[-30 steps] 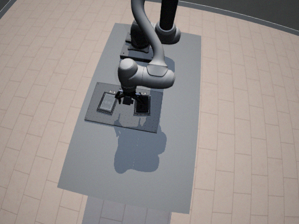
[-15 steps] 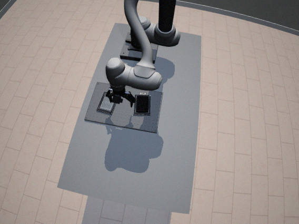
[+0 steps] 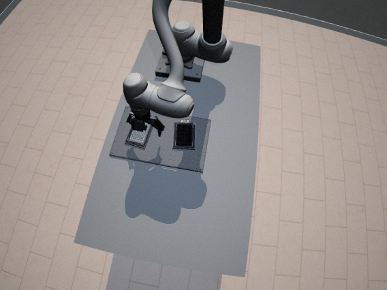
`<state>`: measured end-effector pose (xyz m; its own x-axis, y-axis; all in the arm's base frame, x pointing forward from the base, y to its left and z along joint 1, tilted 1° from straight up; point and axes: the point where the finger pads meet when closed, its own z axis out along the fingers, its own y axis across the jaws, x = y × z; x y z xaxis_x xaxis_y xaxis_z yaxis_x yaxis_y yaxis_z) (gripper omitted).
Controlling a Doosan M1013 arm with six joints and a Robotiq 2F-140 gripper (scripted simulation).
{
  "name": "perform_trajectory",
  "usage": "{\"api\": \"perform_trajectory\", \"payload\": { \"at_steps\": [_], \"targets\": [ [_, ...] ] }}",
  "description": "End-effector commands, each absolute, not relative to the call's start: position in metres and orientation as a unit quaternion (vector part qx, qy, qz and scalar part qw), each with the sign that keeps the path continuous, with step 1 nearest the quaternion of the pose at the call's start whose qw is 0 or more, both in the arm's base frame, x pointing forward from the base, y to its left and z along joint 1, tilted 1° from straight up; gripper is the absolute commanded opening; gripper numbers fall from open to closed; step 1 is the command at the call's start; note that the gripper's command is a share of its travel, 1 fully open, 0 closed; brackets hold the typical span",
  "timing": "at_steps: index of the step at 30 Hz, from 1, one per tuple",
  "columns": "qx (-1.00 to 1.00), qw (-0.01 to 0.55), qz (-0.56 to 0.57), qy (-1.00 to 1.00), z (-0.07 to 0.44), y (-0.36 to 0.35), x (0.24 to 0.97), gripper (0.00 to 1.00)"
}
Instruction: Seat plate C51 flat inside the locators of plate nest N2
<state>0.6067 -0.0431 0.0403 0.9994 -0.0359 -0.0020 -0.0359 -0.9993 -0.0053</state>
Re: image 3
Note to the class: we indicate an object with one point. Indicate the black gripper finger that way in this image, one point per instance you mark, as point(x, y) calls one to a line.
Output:
point(156, 124)
point(131, 120)

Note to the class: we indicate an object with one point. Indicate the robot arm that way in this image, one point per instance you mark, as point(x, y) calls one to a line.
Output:
point(181, 44)

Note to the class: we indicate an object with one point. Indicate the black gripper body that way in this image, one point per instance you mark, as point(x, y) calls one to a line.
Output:
point(144, 117)

